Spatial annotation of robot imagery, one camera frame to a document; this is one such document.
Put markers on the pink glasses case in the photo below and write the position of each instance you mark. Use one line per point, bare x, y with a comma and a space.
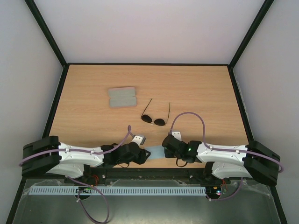
122, 97

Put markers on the white slotted cable duct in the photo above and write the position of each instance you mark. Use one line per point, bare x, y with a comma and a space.
118, 191

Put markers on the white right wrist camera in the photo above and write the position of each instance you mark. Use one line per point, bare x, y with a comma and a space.
177, 135

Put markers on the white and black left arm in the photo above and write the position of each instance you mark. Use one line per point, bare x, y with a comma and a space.
50, 156

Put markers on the grey metal front plate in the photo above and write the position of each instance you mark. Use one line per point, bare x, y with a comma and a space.
248, 205

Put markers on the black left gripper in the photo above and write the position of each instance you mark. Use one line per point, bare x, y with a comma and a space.
141, 158

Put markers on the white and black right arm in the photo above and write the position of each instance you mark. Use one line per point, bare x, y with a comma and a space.
253, 160

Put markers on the black round sunglasses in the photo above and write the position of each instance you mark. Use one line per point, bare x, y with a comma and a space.
156, 113

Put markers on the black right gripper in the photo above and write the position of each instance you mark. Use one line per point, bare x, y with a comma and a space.
167, 146

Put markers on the light blue cleaning cloth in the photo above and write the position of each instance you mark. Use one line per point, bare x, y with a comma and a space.
156, 152

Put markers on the black front mounting rail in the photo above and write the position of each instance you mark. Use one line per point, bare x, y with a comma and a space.
149, 173

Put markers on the black frame corner post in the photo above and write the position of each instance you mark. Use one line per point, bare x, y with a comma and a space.
251, 31

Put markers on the black left corner post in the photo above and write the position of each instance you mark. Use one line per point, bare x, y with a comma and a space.
45, 30

